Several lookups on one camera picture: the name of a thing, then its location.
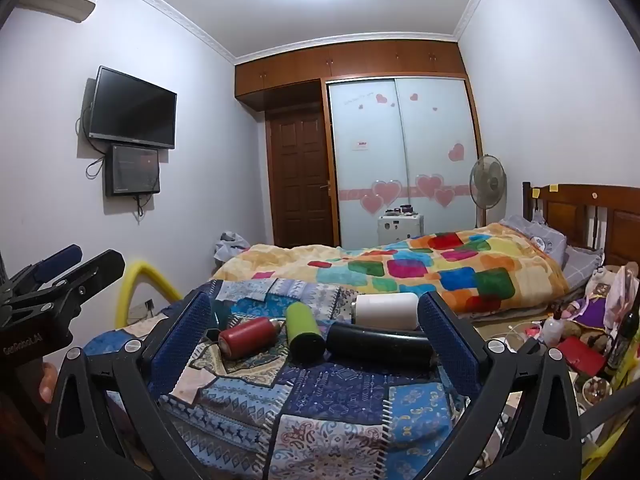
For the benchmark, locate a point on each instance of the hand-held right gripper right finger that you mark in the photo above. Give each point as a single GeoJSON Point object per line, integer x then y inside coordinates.
{"type": "Point", "coordinates": [450, 345]}

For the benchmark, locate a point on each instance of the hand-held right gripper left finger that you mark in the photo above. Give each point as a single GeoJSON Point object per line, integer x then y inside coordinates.
{"type": "Point", "coordinates": [180, 345]}

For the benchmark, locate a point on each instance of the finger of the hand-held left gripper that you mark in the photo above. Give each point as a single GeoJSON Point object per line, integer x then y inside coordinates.
{"type": "Point", "coordinates": [97, 269]}
{"type": "Point", "coordinates": [57, 259]}

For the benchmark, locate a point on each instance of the red cup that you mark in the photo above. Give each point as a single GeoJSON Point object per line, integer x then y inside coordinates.
{"type": "Point", "coordinates": [247, 338]}

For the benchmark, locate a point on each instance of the black cup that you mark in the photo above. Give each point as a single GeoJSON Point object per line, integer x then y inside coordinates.
{"type": "Point", "coordinates": [380, 347]}

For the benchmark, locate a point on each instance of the white cup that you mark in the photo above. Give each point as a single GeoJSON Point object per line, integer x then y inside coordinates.
{"type": "Point", "coordinates": [387, 311]}

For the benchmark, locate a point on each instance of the green cup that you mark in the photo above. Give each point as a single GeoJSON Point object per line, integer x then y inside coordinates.
{"type": "Point", "coordinates": [304, 332]}

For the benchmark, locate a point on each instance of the dark teal cup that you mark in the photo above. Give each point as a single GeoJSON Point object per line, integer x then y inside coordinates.
{"type": "Point", "coordinates": [223, 316]}

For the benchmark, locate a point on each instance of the person's left hand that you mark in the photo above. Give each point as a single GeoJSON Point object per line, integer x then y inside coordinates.
{"type": "Point", "coordinates": [47, 384]}

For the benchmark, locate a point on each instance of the yellow foam tube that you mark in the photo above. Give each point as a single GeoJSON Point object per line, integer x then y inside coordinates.
{"type": "Point", "coordinates": [131, 280]}

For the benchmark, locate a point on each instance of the colourful checked blanket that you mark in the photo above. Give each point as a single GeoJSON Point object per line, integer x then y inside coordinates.
{"type": "Point", "coordinates": [425, 265]}

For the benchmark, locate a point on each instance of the clear plastic bottle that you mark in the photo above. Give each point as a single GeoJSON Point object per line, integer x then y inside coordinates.
{"type": "Point", "coordinates": [554, 330]}

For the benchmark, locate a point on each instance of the grey clothes pile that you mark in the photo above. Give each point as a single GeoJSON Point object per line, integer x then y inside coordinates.
{"type": "Point", "coordinates": [231, 246]}

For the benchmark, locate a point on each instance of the small white cabinet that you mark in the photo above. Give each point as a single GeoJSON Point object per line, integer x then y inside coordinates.
{"type": "Point", "coordinates": [400, 230]}

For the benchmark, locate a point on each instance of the red pouch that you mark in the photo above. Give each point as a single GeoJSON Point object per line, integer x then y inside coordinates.
{"type": "Point", "coordinates": [582, 355]}

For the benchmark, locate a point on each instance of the grey printed pillow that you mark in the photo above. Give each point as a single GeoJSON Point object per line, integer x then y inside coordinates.
{"type": "Point", "coordinates": [537, 237]}

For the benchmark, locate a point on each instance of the purple cloth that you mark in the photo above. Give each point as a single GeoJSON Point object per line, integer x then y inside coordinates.
{"type": "Point", "coordinates": [590, 309]}

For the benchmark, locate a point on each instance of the blue patchwork blanket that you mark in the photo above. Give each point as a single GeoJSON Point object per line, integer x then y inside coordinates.
{"type": "Point", "coordinates": [320, 410]}

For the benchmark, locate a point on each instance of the small bowl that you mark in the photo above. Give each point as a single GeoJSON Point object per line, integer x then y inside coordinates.
{"type": "Point", "coordinates": [596, 391]}

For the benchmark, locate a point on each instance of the grey checked pillow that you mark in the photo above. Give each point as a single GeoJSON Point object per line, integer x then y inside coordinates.
{"type": "Point", "coordinates": [582, 262]}

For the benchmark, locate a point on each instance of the standing fan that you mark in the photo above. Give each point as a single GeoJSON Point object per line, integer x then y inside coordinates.
{"type": "Point", "coordinates": [487, 177]}

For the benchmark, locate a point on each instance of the black bottle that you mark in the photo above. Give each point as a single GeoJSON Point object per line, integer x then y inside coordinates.
{"type": "Point", "coordinates": [622, 345]}

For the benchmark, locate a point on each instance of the pink plastic bag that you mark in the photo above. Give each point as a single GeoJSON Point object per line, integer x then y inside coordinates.
{"type": "Point", "coordinates": [620, 295]}

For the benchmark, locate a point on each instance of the wooden bed headboard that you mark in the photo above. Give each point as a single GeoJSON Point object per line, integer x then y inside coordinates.
{"type": "Point", "coordinates": [575, 212]}

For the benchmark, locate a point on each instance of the frosted sliding wardrobe doors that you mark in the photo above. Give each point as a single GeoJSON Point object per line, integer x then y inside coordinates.
{"type": "Point", "coordinates": [400, 150]}

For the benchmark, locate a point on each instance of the brown wooden door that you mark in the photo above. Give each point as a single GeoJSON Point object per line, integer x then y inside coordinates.
{"type": "Point", "coordinates": [299, 180]}

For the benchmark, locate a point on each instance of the wooden overhead cabinet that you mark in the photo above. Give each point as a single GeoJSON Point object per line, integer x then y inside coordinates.
{"type": "Point", "coordinates": [350, 62]}

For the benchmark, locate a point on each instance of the small black wall monitor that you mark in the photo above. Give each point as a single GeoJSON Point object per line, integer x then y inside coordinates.
{"type": "Point", "coordinates": [134, 170]}

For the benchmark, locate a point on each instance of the wall-mounted black television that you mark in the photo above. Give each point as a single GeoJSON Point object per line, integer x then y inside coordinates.
{"type": "Point", "coordinates": [132, 107]}

